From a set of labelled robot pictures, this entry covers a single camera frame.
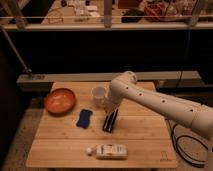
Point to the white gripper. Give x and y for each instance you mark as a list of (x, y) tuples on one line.
[(112, 102)]

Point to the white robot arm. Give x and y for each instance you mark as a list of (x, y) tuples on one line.
[(193, 115)]

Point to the orange ceramic bowl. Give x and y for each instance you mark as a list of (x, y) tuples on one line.
[(60, 101)]

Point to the clear plastic cup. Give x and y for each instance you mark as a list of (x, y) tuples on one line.
[(98, 96)]

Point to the black white striped block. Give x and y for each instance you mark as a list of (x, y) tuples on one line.
[(110, 121)]

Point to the blue sponge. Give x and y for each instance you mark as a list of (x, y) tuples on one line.
[(84, 118)]

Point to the wooden table board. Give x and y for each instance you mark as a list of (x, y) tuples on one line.
[(60, 143)]

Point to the white plastic bottle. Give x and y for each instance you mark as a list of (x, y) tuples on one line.
[(108, 151)]

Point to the grey metal beam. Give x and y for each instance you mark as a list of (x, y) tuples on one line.
[(165, 79)]

